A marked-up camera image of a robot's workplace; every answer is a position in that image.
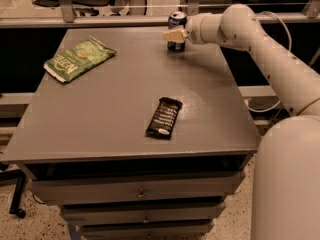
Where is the black chair base caster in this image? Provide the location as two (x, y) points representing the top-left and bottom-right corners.
(0, 163), (26, 219)

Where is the grey drawer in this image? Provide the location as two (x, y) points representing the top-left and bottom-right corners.
(29, 171), (245, 205)
(80, 220), (214, 240)
(62, 202), (225, 225)

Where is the grey metal railing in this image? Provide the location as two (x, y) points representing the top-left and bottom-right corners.
(0, 0), (320, 30)

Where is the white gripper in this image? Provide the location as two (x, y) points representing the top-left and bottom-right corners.
(163, 15), (204, 44)

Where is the middle grey drawer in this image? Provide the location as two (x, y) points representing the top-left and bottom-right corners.
(62, 202), (225, 225)

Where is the grey drawer cabinet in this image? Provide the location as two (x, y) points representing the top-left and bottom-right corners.
(1, 25), (266, 240)

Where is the bottom grey drawer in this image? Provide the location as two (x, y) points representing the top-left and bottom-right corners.
(80, 220), (214, 240)

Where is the blue pepsi can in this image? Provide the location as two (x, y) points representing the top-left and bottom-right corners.
(167, 11), (187, 52)

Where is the top grey drawer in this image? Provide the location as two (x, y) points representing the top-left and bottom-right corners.
(29, 171), (245, 205)

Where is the white cable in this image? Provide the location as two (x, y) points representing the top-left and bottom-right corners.
(247, 11), (293, 114)

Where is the black snack bar wrapper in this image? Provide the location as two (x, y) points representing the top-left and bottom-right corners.
(145, 97), (182, 139)

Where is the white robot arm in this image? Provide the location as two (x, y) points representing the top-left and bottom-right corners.
(164, 4), (320, 240)

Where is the green jalapeno chip bag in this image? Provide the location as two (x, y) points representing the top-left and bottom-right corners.
(44, 36), (116, 83)

